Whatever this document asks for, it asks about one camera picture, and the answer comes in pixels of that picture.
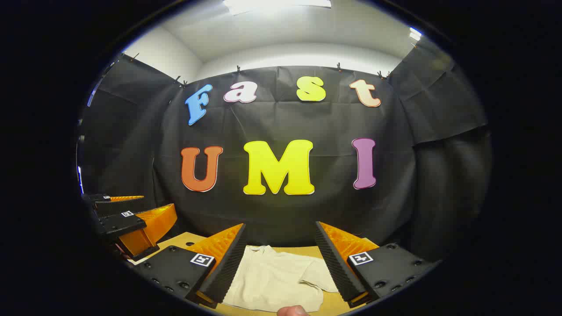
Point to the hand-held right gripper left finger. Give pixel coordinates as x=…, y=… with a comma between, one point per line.
x=228, y=272

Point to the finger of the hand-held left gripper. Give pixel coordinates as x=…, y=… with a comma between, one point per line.
x=118, y=207
x=120, y=224

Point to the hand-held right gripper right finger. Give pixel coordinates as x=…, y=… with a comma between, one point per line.
x=338, y=272

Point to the ceiling light panel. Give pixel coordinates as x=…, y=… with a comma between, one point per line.
x=276, y=4

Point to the cream knit sweater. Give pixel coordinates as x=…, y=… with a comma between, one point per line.
x=272, y=281

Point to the black backdrop cloth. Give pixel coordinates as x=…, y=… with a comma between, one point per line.
x=281, y=210

